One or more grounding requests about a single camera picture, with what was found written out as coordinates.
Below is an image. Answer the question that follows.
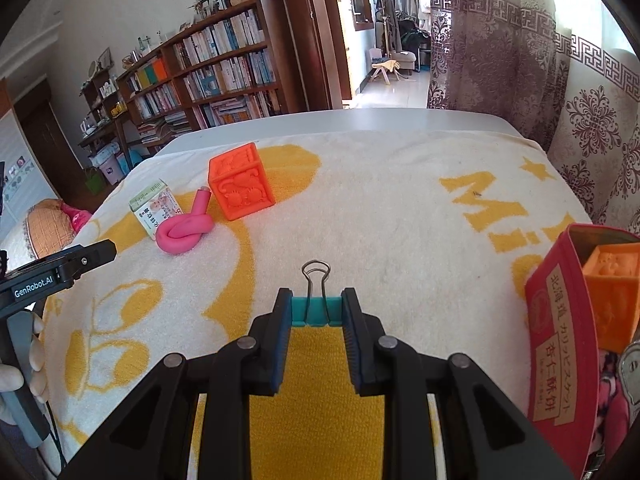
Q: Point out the pink cloth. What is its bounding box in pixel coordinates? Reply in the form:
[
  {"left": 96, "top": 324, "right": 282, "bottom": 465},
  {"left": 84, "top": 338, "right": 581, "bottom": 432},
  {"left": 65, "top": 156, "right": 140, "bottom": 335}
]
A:
[{"left": 60, "top": 202, "right": 92, "bottom": 234}]

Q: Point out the small wooden stool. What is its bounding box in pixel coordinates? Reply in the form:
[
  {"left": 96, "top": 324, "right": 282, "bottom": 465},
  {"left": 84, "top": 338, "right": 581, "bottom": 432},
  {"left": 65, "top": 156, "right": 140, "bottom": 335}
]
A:
[{"left": 370, "top": 60, "right": 402, "bottom": 86}]

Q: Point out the yellow white towel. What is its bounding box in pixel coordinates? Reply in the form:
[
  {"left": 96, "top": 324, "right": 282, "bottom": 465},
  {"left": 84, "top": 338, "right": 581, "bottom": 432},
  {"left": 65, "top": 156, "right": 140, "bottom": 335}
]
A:
[{"left": 43, "top": 131, "right": 593, "bottom": 474}]

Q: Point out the wooden door frame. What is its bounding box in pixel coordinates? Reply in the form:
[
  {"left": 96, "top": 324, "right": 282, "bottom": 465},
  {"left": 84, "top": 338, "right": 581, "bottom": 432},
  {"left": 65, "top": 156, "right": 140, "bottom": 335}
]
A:
[{"left": 285, "top": 0, "right": 375, "bottom": 110}]

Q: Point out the orange woven cushion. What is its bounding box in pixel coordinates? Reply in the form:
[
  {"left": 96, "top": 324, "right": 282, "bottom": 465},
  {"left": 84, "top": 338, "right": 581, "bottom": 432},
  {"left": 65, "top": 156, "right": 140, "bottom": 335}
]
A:
[{"left": 25, "top": 198, "right": 76, "bottom": 259}]

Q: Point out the light orange duck cube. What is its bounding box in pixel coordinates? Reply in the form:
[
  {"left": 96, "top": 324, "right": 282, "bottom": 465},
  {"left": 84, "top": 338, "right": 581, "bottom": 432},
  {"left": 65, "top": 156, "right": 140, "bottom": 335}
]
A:
[{"left": 582, "top": 243, "right": 639, "bottom": 354}]

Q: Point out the black cable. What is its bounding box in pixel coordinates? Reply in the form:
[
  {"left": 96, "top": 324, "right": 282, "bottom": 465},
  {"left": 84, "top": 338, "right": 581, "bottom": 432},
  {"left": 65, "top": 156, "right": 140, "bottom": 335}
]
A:
[{"left": 34, "top": 398, "right": 66, "bottom": 478}]

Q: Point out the white gloved left hand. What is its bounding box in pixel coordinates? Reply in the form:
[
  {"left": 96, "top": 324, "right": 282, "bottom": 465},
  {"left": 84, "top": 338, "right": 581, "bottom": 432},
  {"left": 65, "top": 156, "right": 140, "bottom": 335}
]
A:
[{"left": 0, "top": 313, "right": 49, "bottom": 404}]

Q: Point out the green yellow medicine box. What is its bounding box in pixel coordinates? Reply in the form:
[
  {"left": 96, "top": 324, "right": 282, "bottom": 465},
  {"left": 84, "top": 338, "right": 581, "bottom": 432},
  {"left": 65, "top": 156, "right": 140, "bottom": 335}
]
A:
[{"left": 129, "top": 180, "right": 182, "bottom": 240}]

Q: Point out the wooden bookshelf with books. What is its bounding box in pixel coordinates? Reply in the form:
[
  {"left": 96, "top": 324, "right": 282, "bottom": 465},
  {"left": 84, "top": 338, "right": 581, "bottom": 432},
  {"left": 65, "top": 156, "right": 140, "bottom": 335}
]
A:
[{"left": 79, "top": 0, "right": 308, "bottom": 152}]

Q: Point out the red orange embossed cube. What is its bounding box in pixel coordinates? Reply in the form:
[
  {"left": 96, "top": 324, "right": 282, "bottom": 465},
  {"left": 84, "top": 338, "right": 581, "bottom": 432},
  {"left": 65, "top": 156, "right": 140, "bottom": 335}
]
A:
[{"left": 207, "top": 143, "right": 276, "bottom": 221}]

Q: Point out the patterned white purple curtain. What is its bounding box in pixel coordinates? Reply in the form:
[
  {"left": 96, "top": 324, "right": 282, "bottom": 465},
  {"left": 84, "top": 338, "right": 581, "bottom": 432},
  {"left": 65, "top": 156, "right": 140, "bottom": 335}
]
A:
[{"left": 427, "top": 0, "right": 639, "bottom": 232}]

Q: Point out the red tin storage box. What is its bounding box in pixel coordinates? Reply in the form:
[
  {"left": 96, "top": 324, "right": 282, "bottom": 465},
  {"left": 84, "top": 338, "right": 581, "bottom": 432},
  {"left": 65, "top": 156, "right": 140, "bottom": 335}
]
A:
[{"left": 525, "top": 223, "right": 639, "bottom": 478}]

